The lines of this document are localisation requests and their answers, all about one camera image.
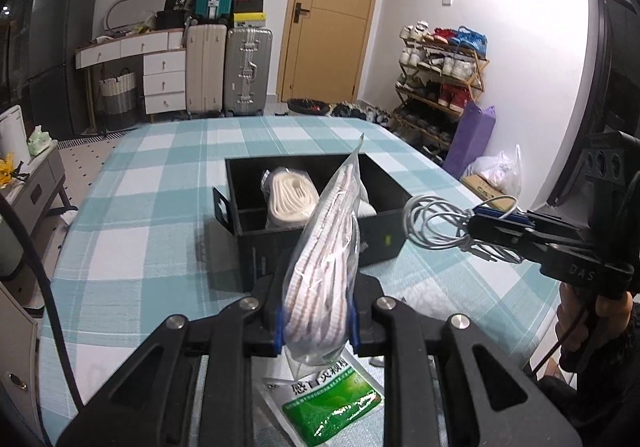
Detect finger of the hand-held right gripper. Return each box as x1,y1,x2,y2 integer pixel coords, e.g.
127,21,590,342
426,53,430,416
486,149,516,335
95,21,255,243
466,216,552,264
472,207,594,241

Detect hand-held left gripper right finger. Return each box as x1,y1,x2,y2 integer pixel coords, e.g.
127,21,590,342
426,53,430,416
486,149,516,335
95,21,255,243
351,273,584,447

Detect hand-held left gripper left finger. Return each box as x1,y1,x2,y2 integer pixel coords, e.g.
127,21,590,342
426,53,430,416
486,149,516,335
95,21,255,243
55,273,288,447

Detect white cable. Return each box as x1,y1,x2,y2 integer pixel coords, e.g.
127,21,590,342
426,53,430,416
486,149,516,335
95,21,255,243
402,194,526,266

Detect striped laces bag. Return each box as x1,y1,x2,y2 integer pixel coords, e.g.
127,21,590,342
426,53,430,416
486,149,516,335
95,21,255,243
281,132,366,371

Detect bubble wrap pouch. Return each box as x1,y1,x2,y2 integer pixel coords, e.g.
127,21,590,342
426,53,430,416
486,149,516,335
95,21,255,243
395,272,451,324

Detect green medicine packet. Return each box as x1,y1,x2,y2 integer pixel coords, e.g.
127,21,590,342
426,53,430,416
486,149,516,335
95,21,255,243
259,349,386,447

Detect cream laces bag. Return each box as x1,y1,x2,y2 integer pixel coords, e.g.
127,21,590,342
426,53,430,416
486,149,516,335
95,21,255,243
260,166,321,231

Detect person's right forearm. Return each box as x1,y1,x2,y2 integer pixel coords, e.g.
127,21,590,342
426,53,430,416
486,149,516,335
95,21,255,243
537,292,640,447

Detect person's right hand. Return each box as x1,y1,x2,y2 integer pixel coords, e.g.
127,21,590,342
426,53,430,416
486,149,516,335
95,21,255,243
556,283,632,370

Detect flat cardboard box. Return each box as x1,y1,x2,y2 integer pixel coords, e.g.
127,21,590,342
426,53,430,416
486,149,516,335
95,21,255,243
461,174,519,214

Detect white plastic bag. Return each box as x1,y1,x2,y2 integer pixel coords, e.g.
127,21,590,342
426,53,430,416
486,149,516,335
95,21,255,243
470,144,524,200

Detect purple bag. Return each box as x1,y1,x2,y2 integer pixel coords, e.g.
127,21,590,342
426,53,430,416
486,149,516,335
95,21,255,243
442,102,497,180

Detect black flat panel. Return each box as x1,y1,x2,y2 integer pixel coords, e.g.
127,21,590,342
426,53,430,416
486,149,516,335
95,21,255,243
546,0,640,208

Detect wooden shoe rack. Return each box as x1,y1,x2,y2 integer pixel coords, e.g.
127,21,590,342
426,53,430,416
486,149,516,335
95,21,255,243
392,34,491,164

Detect rows of racked shoes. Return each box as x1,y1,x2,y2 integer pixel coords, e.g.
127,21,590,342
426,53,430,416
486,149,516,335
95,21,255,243
395,19,489,156

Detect checkered tablecloth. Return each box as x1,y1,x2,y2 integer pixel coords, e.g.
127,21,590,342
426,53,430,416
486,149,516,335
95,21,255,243
37,116,566,447

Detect pile of loose shoes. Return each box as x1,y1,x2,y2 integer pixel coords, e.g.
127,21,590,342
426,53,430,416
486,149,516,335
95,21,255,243
287,97,396,128

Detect wooden door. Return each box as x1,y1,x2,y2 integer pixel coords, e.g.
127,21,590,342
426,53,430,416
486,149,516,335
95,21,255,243
277,0,387,104

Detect silver suitcase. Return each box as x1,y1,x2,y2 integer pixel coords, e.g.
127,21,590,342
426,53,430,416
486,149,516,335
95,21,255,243
223,27,274,117

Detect light grey cabinet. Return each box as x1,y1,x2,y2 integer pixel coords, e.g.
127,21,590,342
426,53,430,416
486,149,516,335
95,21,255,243
0,277,49,447

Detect cream suitcase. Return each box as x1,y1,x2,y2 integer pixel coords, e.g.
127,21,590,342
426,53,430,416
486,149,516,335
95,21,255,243
185,23,228,116

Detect grey low cabinet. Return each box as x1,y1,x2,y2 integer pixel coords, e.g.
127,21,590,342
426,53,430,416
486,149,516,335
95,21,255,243
20,142,79,229

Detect white desk with drawers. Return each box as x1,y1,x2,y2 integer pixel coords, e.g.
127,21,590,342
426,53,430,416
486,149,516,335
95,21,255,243
75,28,189,117

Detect woven laundry basket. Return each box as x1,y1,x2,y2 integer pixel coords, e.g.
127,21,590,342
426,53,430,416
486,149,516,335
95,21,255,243
97,69,139,130

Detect green tissue pack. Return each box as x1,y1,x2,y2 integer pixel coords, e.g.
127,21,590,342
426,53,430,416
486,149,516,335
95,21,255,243
27,125,54,156

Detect white air purifier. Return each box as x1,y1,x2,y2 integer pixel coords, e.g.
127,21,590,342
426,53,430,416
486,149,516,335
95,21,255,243
0,104,31,168

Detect black paper bag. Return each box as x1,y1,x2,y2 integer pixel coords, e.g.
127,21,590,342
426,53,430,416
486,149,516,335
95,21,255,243
156,0,191,30

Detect grey refrigerator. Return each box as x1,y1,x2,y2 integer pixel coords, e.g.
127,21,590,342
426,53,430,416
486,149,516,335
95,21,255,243
27,0,100,138

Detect dark wardrobe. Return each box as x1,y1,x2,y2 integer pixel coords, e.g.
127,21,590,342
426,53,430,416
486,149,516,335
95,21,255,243
0,0,36,108

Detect black cable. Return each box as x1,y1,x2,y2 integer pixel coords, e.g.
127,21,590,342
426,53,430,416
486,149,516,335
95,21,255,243
0,199,87,416

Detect grey oval tube frame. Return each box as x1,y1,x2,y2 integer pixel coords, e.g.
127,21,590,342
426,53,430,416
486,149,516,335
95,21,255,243
102,0,166,34

